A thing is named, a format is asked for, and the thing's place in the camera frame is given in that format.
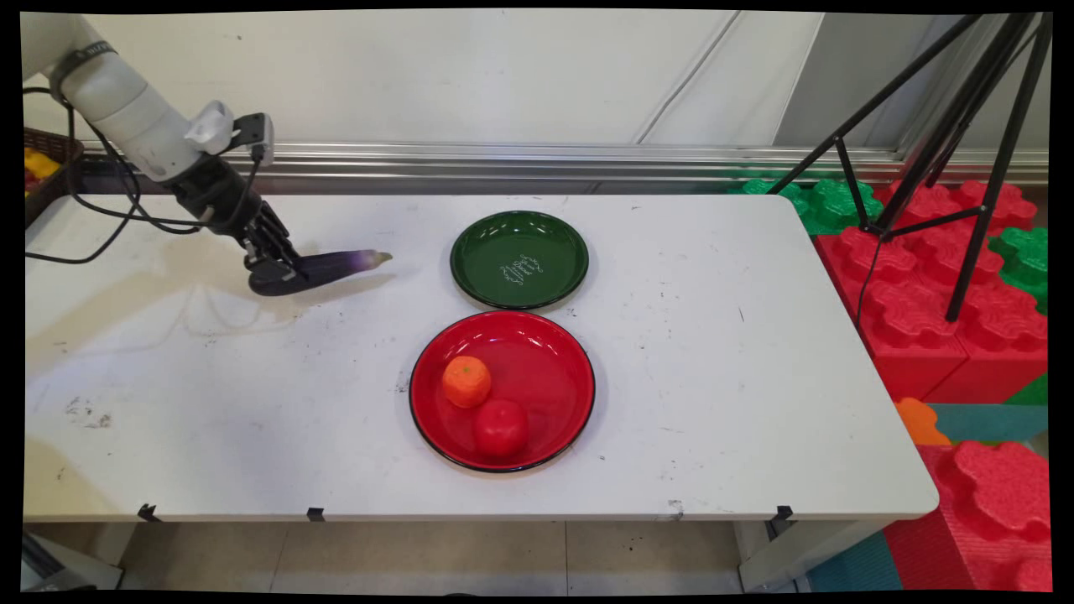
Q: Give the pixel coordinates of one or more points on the red toy tomato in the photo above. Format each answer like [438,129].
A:
[500,428]

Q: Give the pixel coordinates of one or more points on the aluminium wall rail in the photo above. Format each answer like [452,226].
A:
[671,159]

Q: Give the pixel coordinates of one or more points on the teal foam piece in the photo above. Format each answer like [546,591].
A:
[990,422]

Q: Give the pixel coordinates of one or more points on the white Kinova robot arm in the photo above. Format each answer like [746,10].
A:
[126,117]

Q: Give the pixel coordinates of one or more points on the yellow toy in basket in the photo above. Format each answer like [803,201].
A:
[38,164]

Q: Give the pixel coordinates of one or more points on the teal foam mat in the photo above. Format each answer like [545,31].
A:
[852,566]

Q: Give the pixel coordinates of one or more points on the purple toy eggplant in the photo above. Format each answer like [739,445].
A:
[336,267]

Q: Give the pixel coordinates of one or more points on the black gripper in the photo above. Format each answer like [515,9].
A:
[218,197]

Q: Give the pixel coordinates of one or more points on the white table leg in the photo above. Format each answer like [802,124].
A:
[797,558]

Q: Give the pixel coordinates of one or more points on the orange toy mandarin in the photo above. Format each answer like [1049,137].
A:
[466,382]

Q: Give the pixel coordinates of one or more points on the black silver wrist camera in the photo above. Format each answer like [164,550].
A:
[254,130]

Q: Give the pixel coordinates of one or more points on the black tripod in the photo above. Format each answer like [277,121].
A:
[977,218]

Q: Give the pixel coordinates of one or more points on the dark woven basket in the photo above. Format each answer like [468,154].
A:
[65,147]

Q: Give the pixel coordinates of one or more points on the red enamel plate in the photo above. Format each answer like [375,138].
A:
[545,377]

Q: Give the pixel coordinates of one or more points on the orange foam piece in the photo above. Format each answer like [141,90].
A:
[919,424]

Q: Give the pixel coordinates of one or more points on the green foam block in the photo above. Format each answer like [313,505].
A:
[826,205]
[1024,260]

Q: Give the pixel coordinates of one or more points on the dark green enamel plate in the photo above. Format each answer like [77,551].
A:
[495,243]

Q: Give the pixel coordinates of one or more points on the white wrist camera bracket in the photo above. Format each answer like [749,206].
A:
[210,126]

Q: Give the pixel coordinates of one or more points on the large red foam block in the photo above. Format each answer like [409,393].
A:
[898,327]
[990,512]

